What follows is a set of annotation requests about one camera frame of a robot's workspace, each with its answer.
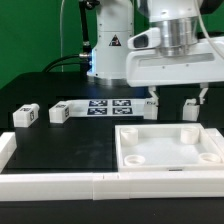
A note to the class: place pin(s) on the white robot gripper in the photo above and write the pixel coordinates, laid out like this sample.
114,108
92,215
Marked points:
148,68

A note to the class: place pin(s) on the white square tabletop part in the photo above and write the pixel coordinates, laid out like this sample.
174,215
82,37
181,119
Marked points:
168,147

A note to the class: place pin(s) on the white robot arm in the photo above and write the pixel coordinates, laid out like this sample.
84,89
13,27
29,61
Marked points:
119,20

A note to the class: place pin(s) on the white U-shaped obstacle fence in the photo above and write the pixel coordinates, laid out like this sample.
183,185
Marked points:
100,186

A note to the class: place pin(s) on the white marker base plate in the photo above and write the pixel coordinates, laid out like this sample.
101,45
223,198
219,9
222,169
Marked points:
106,107

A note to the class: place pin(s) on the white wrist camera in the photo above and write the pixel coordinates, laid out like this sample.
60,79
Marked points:
148,39

